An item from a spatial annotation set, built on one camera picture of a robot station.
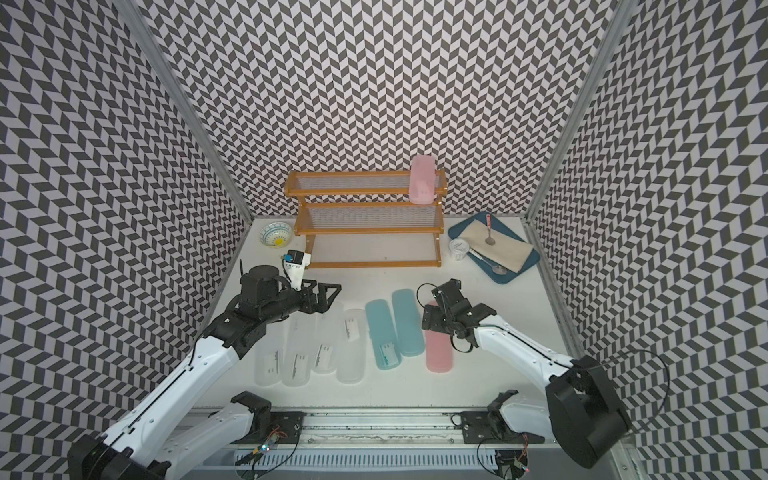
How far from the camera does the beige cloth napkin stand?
1.08 m

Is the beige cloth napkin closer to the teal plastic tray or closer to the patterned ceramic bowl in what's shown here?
the teal plastic tray

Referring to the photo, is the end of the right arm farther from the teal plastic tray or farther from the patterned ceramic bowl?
the patterned ceramic bowl

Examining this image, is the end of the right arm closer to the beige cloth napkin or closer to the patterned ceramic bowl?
the beige cloth napkin

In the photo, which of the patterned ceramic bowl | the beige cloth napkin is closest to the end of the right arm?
the beige cloth napkin

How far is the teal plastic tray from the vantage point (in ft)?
3.34

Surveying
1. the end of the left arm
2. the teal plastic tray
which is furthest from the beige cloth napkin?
the end of the left arm
